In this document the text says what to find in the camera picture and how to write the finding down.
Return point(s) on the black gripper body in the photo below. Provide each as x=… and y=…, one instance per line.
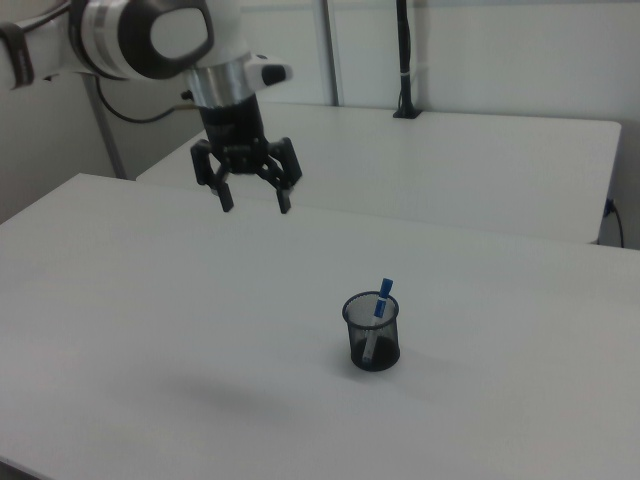
x=232, y=127

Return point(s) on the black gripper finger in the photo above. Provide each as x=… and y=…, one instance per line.
x=202, y=165
x=287, y=165

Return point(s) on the blue and white marker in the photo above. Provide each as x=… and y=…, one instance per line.
x=385, y=289

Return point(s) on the black clamp-mounted pole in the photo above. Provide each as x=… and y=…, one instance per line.
x=404, y=50

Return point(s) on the black mesh pen cup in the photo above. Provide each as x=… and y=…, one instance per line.
x=389, y=350

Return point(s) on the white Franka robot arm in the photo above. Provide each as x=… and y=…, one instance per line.
x=125, y=35

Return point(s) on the grey metal partition post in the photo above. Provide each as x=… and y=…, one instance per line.
x=332, y=50
x=107, y=142

